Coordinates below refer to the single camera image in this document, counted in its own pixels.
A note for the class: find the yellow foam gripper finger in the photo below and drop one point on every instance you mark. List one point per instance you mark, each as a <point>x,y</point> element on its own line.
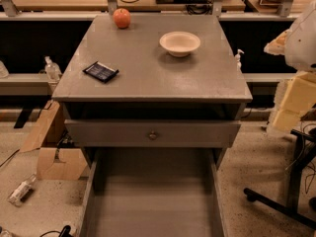
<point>293,99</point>
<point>278,45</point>

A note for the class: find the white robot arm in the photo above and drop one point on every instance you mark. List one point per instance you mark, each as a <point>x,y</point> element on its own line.
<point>300,51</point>

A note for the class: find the grey wooden drawer cabinet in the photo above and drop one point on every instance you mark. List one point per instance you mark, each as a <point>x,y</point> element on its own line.
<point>152,84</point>

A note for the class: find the open grey middle drawer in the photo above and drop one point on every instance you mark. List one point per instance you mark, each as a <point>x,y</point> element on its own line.
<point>152,192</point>

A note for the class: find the closed grey top drawer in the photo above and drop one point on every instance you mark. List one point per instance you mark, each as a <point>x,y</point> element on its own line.
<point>152,133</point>

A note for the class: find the white pump dispenser bottle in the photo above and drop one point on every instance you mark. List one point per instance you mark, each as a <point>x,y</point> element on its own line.
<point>238,55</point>

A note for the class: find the white paper bowl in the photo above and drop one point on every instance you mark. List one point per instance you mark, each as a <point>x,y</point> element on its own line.
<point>180,44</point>

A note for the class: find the black chair base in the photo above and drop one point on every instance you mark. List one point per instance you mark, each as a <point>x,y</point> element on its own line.
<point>304,153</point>

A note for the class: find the red apple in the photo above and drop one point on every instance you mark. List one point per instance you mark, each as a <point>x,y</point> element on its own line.
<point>122,18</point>

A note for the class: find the clear plastic bottle on shelf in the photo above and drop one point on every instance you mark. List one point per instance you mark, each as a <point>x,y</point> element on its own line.
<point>52,70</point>

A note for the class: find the brown cardboard box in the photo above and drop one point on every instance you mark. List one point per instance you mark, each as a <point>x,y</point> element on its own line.
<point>54,162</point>

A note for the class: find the black object bottom left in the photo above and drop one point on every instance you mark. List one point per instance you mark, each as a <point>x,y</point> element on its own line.
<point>65,232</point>

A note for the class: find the plastic bottle on floor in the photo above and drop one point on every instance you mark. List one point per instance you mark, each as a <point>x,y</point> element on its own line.
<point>19,193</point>

